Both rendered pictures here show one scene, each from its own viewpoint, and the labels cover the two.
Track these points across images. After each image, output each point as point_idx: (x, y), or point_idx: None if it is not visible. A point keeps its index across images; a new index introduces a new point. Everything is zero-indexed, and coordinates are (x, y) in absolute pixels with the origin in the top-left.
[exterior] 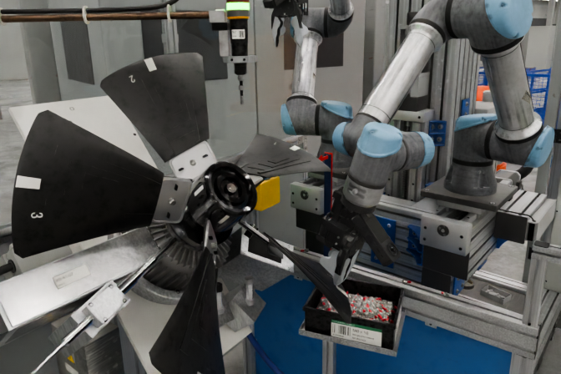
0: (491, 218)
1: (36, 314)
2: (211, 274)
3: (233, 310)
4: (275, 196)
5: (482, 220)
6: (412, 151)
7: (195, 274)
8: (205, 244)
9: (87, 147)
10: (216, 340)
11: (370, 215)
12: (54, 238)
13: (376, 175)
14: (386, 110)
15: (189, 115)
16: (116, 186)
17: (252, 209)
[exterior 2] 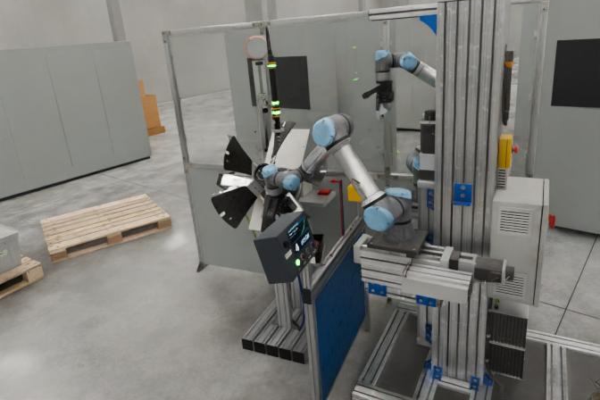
0: (397, 262)
1: (225, 184)
2: (245, 194)
3: None
4: (360, 197)
5: (378, 254)
6: (277, 180)
7: (235, 189)
8: (247, 185)
9: (237, 147)
10: (240, 212)
11: (275, 199)
12: (230, 168)
13: (265, 183)
14: (304, 163)
15: (278, 145)
16: (241, 160)
17: (262, 181)
